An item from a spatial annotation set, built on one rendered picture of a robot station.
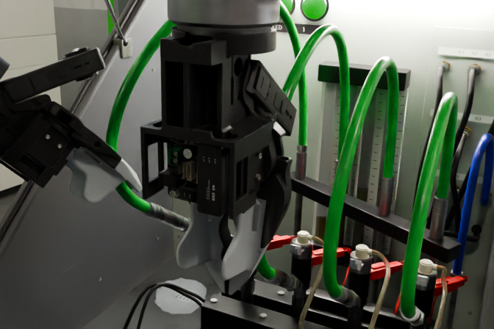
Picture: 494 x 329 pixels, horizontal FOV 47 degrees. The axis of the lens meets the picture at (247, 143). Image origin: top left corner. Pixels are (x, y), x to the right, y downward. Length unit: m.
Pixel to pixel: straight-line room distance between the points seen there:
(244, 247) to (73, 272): 0.61
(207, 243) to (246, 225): 0.05
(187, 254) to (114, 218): 0.64
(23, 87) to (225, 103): 0.32
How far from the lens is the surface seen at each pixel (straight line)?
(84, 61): 0.66
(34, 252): 0.93
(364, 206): 0.88
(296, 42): 0.88
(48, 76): 0.64
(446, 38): 0.94
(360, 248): 0.75
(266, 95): 0.42
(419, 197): 0.58
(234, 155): 0.35
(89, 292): 1.07
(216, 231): 0.45
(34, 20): 3.79
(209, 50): 0.34
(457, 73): 0.95
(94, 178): 0.65
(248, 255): 0.44
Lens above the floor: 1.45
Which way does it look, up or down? 18 degrees down
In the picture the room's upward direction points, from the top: 2 degrees clockwise
